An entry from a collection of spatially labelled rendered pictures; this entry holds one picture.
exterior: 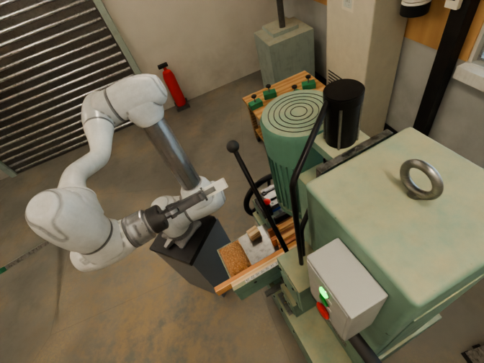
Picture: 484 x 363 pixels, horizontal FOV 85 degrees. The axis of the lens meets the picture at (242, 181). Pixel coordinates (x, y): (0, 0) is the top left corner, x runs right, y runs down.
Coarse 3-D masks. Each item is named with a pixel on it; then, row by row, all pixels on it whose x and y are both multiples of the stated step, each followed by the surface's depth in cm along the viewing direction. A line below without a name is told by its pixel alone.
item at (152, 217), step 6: (150, 210) 71; (156, 210) 71; (162, 210) 77; (168, 210) 71; (150, 216) 70; (156, 216) 70; (162, 216) 70; (168, 216) 70; (150, 222) 70; (156, 222) 70; (162, 222) 71; (168, 222) 76; (156, 228) 71; (162, 228) 72
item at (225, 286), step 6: (288, 246) 99; (276, 252) 98; (264, 258) 98; (270, 258) 98; (258, 264) 97; (246, 270) 97; (234, 276) 96; (240, 276) 96; (228, 282) 95; (216, 288) 95; (222, 288) 95; (228, 288) 97
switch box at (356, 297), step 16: (336, 240) 40; (320, 256) 39; (336, 256) 39; (352, 256) 38; (320, 272) 38; (336, 272) 37; (352, 272) 37; (368, 272) 36; (336, 288) 36; (352, 288) 36; (368, 288) 35; (336, 304) 36; (352, 304) 34; (368, 304) 34; (336, 320) 41; (352, 320) 34; (368, 320) 40; (352, 336) 45
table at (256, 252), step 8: (256, 216) 119; (264, 224) 112; (264, 232) 109; (240, 240) 110; (248, 240) 109; (256, 240) 108; (264, 240) 107; (248, 248) 106; (256, 248) 106; (264, 248) 105; (272, 248) 104; (248, 256) 104; (256, 256) 103; (264, 256) 103; (224, 264) 105; (280, 272) 99; (264, 280) 97; (272, 280) 101; (256, 288) 99; (240, 296) 97
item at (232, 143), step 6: (228, 144) 70; (234, 144) 70; (228, 150) 71; (234, 150) 70; (240, 156) 72; (240, 162) 71; (246, 168) 72; (246, 174) 72; (252, 180) 72; (252, 186) 72; (258, 192) 73; (258, 198) 73; (264, 204) 73; (264, 210) 73; (270, 216) 73; (270, 222) 73; (276, 228) 74; (276, 234) 74; (282, 240) 74; (282, 246) 74
